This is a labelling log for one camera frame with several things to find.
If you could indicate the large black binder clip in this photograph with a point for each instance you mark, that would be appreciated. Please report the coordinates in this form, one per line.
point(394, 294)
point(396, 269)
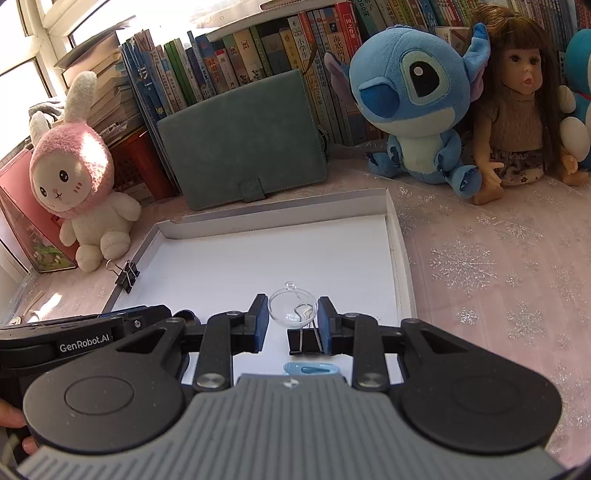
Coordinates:
point(300, 344)

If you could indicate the light blue plastic clip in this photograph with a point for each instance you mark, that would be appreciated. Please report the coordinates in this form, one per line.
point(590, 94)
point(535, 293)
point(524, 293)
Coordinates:
point(309, 368)

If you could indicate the blue robot cat plush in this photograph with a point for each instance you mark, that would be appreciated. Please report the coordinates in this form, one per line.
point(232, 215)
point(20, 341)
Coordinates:
point(579, 134)

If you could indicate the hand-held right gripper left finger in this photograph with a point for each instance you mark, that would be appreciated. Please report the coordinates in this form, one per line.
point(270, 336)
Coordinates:
point(259, 327)

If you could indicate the stack of flat-lying books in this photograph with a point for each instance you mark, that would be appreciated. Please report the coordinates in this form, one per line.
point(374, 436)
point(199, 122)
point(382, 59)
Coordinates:
point(111, 92)

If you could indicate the grey cardboard box tray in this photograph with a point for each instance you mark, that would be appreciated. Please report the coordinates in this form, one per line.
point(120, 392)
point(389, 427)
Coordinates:
point(277, 244)

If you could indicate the green felt notebook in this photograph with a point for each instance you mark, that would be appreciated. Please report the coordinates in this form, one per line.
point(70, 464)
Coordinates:
point(240, 138)

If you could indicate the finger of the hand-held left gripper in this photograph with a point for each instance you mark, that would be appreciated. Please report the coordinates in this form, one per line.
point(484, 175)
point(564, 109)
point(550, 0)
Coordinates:
point(120, 311)

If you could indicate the blue alien plush toy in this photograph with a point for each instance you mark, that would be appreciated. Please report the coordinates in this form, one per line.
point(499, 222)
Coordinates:
point(415, 115)

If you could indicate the pink bunny plush toy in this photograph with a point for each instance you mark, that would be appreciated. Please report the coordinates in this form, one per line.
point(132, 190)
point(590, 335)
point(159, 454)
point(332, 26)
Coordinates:
point(69, 175)

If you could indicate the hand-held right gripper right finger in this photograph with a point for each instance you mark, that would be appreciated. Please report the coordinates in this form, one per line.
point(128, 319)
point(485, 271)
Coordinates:
point(325, 330)

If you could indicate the clear glass dish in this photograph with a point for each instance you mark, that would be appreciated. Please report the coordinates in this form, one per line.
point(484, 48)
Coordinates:
point(286, 314)

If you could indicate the person's left hand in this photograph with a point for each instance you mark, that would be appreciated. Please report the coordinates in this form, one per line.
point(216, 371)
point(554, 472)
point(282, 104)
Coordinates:
point(11, 415)

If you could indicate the pink snowflake tablecloth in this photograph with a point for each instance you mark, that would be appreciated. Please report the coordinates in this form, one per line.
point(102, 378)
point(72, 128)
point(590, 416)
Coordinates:
point(485, 277)

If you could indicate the pink triangular house box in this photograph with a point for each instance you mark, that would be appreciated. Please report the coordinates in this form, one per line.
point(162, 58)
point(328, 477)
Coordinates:
point(23, 217)

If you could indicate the small black binder clip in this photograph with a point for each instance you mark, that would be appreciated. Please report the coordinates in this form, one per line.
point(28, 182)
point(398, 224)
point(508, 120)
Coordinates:
point(125, 279)

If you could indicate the grey crumpled cloth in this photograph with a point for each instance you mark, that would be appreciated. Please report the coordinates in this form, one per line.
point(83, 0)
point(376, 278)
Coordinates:
point(46, 108)

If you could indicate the row of upright books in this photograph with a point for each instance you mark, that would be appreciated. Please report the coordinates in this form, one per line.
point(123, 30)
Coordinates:
point(295, 50)

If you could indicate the brown-haired baby doll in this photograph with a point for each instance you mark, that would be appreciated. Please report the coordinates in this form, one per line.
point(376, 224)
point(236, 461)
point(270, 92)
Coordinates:
point(517, 120)

